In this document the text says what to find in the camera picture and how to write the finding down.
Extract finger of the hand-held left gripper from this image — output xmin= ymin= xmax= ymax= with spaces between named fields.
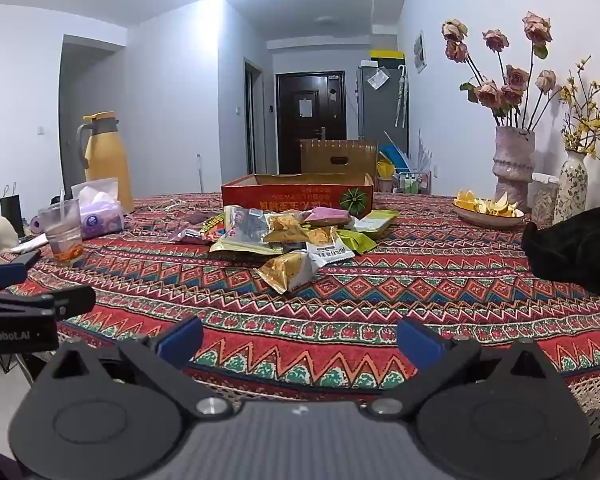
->
xmin=0 ymin=287 xmax=97 ymax=321
xmin=0 ymin=250 xmax=43 ymax=288

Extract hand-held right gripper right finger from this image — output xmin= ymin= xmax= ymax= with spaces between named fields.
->
xmin=370 ymin=317 xmax=558 ymax=418

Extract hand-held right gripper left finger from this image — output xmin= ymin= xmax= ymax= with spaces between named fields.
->
xmin=45 ymin=316 xmax=233 ymax=418

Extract lime green snack packet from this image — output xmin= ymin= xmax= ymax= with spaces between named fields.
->
xmin=337 ymin=229 xmax=379 ymax=256

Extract pale green white snack packet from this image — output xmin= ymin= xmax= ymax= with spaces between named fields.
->
xmin=352 ymin=209 xmax=401 ymax=234

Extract silver cream snack packet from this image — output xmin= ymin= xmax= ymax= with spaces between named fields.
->
xmin=209 ymin=205 xmax=286 ymax=261

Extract orange cardboard box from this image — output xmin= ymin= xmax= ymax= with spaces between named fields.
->
xmin=221 ymin=172 xmax=374 ymax=218

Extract black paper bag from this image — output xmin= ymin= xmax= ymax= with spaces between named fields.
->
xmin=0 ymin=183 xmax=27 ymax=240

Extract clear plastic cup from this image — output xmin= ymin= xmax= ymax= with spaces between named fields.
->
xmin=38 ymin=190 xmax=85 ymax=267

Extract patterned red tablecloth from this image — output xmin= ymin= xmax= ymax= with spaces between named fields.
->
xmin=0 ymin=191 xmax=600 ymax=441

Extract purple snack packet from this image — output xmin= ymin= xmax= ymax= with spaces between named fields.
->
xmin=169 ymin=224 xmax=216 ymax=245

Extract purple tissue pack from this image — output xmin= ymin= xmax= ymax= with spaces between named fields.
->
xmin=71 ymin=179 xmax=127 ymax=239

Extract red yellow snack packet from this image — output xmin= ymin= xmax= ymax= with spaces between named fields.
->
xmin=197 ymin=212 xmax=229 ymax=242

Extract shallow ceramic plate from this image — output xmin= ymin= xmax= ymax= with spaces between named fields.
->
xmin=451 ymin=201 xmax=527 ymax=229

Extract yellow thermos jug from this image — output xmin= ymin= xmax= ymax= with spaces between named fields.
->
xmin=76 ymin=111 xmax=136 ymax=215

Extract pink snack packet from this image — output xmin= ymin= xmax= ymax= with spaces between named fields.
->
xmin=304 ymin=206 xmax=355 ymax=227

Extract black fuzzy cloth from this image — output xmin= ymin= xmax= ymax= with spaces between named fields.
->
xmin=520 ymin=204 xmax=600 ymax=307

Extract blue plastic board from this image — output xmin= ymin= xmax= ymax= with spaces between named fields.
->
xmin=382 ymin=131 xmax=412 ymax=174

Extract pale purple plastic bags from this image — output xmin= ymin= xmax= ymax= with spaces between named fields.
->
xmin=414 ymin=129 xmax=435 ymax=172

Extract pink textured vase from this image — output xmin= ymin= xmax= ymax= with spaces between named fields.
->
xmin=491 ymin=126 xmax=537 ymax=212

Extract wooden chair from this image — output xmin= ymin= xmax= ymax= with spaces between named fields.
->
xmin=300 ymin=138 xmax=379 ymax=177

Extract white floral vase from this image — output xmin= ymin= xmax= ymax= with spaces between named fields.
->
xmin=551 ymin=150 xmax=589 ymax=224

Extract grey refrigerator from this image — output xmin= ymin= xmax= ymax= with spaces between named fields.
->
xmin=356 ymin=59 xmax=410 ymax=162

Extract grey interior door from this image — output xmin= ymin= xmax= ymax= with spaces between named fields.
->
xmin=244 ymin=59 xmax=267 ymax=174

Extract white folded umbrella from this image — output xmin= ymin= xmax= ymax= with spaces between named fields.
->
xmin=394 ymin=63 xmax=410 ymax=129

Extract dark front door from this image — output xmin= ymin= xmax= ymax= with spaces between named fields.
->
xmin=275 ymin=71 xmax=347 ymax=176

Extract dried pink roses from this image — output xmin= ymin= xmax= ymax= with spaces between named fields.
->
xmin=440 ymin=10 xmax=559 ymax=129

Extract yellow flower branches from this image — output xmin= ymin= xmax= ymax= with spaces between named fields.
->
xmin=559 ymin=56 xmax=600 ymax=162

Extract wire storage rack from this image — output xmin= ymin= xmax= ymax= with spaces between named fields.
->
xmin=392 ymin=168 xmax=434 ymax=195

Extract wall poster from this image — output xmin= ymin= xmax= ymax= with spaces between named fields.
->
xmin=412 ymin=29 xmax=428 ymax=74

